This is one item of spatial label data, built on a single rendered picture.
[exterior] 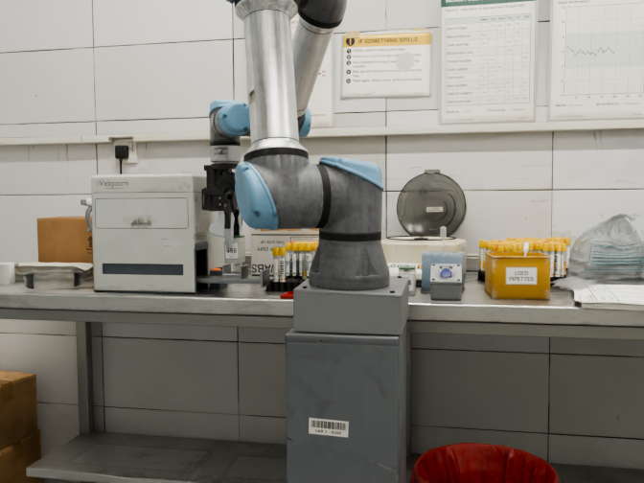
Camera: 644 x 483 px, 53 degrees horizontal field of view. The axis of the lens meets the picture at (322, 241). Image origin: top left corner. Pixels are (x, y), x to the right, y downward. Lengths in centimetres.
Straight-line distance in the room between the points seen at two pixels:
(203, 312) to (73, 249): 71
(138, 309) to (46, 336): 102
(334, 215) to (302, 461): 44
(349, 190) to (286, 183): 11
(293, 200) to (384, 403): 38
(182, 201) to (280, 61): 57
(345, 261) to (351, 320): 10
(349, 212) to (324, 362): 27
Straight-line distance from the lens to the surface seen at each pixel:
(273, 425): 236
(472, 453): 190
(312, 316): 115
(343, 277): 114
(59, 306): 178
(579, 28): 222
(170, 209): 165
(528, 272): 157
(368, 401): 116
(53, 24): 265
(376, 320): 113
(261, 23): 122
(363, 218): 115
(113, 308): 170
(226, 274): 163
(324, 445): 120
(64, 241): 221
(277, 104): 116
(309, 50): 140
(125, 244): 171
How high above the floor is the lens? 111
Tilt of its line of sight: 4 degrees down
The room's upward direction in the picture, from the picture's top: straight up
